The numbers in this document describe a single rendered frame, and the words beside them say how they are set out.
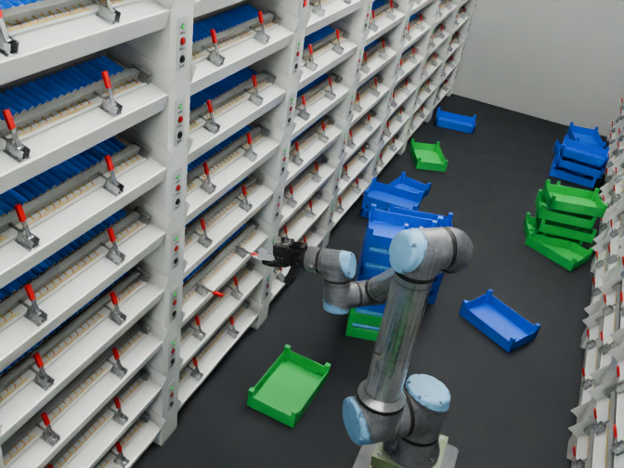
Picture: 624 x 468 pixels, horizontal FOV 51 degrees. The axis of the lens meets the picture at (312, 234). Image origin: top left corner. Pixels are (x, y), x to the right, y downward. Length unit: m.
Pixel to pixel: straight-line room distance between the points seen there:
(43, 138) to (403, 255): 0.92
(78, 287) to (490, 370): 1.88
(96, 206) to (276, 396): 1.29
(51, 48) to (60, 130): 0.19
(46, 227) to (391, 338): 0.96
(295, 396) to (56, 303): 1.26
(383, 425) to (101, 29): 1.35
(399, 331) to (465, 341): 1.21
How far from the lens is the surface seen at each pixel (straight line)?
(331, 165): 3.11
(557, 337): 3.29
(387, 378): 1.96
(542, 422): 2.84
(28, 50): 1.26
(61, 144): 1.37
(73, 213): 1.51
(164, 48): 1.60
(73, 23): 1.38
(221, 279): 2.29
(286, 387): 2.61
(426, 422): 2.15
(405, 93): 4.19
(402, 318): 1.83
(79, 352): 1.74
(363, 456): 2.39
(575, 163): 4.79
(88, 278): 1.64
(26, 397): 1.66
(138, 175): 1.65
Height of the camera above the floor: 1.89
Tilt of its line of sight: 33 degrees down
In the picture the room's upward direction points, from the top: 9 degrees clockwise
